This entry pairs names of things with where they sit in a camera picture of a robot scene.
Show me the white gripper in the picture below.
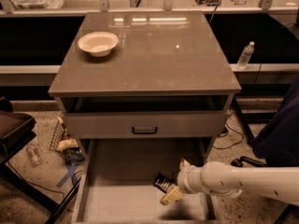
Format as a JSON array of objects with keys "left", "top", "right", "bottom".
[{"left": 160, "top": 158, "right": 202, "bottom": 205}]

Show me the black rxbar chocolate bar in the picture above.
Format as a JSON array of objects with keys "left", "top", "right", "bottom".
[{"left": 153, "top": 173, "right": 174, "bottom": 193}]

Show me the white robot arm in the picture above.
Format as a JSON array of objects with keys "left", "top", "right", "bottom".
[{"left": 160, "top": 159, "right": 299, "bottom": 206}]

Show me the closed grey upper drawer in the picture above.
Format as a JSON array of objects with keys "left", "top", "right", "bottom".
[{"left": 63, "top": 111, "right": 228, "bottom": 139}]

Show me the open grey middle drawer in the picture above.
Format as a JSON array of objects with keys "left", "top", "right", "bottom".
[{"left": 72, "top": 138, "right": 222, "bottom": 224}]

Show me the grey drawer cabinet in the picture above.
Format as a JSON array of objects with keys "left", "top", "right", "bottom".
[{"left": 48, "top": 10, "right": 242, "bottom": 224}]

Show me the dark office chair at right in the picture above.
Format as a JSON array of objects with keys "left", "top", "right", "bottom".
[{"left": 230, "top": 77, "right": 299, "bottom": 224}]

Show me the clear water bottle on ledge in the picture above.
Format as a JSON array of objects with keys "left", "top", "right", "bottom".
[{"left": 237, "top": 41, "right": 255, "bottom": 70}]

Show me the clear bottle on floor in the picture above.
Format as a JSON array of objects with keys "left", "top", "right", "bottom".
[{"left": 26, "top": 144, "right": 42, "bottom": 167}]

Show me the black chair at left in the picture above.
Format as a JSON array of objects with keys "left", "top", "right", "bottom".
[{"left": 0, "top": 97, "right": 59, "bottom": 213}]

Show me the black drawer handle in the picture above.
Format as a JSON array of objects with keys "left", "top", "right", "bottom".
[{"left": 132, "top": 127, "right": 158, "bottom": 135}]

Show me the black cable on floor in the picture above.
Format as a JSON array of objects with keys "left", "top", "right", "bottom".
[{"left": 212, "top": 112, "right": 245, "bottom": 151}]

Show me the wire basket with snacks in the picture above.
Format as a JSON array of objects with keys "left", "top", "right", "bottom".
[{"left": 50, "top": 117, "right": 84, "bottom": 162}]

